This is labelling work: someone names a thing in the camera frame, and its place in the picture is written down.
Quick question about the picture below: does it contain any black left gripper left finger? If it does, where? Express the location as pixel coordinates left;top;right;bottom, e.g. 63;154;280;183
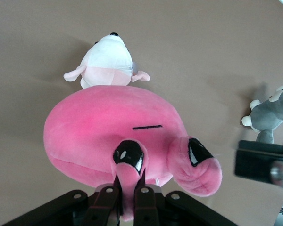
86;175;121;226

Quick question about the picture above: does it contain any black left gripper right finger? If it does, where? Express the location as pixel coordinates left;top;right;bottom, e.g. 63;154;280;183
134;171;159;226

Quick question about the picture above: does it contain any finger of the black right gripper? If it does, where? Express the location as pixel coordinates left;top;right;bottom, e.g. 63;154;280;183
234;139;283;189

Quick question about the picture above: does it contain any grey and white plush husky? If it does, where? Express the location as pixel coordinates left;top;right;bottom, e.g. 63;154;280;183
241;83;283;144

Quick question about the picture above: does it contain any white and pink plush dog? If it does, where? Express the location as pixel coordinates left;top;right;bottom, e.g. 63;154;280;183
63;32;150;89

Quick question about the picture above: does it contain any round pink plush toy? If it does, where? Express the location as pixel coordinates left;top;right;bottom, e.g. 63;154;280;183
43;85;224;223

